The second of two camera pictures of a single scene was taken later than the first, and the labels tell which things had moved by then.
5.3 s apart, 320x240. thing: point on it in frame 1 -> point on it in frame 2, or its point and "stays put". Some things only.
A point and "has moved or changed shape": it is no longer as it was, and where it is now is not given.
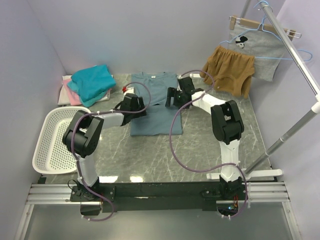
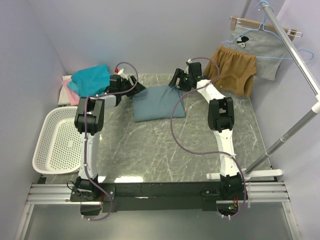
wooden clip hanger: x=234 y=20 stays put
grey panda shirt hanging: x=266 y=47 stays put
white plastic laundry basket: x=50 y=155 stays put
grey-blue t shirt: x=152 y=87 has moved or changed shape
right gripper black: x=172 y=92 -> x=180 y=74
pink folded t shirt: x=74 y=99 stays put
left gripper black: x=140 y=99 -> x=137 y=89
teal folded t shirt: x=91 y=84 stays put
